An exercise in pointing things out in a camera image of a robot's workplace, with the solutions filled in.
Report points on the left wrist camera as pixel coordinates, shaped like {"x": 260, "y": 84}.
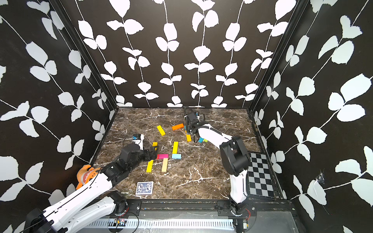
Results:
{"x": 138, "y": 140}

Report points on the black white checkerboard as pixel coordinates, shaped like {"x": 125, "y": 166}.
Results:
{"x": 259, "y": 177}

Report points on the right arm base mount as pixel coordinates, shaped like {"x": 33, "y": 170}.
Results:
{"x": 228, "y": 208}

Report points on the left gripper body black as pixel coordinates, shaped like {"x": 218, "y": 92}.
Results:
{"x": 147, "y": 157}

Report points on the white perforated rail strip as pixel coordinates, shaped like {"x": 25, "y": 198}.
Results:
{"x": 216, "y": 224}

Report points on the yellow-green long block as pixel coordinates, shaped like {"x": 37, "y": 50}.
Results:
{"x": 149, "y": 166}

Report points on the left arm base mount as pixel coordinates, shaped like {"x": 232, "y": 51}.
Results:
{"x": 128, "y": 206}

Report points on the tan wood long block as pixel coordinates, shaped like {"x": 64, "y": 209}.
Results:
{"x": 164, "y": 165}

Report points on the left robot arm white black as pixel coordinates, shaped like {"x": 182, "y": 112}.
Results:
{"x": 77, "y": 210}

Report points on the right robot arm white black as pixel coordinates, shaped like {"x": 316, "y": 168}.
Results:
{"x": 233, "y": 152}

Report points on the orange long block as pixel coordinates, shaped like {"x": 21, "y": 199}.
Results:
{"x": 178, "y": 126}

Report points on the yellow long block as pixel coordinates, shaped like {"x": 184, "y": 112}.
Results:
{"x": 155, "y": 146}

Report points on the orange plush toy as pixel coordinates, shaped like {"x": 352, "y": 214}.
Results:
{"x": 85, "y": 174}

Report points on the magenta block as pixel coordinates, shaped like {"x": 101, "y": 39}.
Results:
{"x": 162, "y": 156}

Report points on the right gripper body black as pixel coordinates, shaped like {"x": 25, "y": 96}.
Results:
{"x": 190, "y": 129}

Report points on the light blue short block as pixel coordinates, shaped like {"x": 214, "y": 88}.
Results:
{"x": 176, "y": 156}

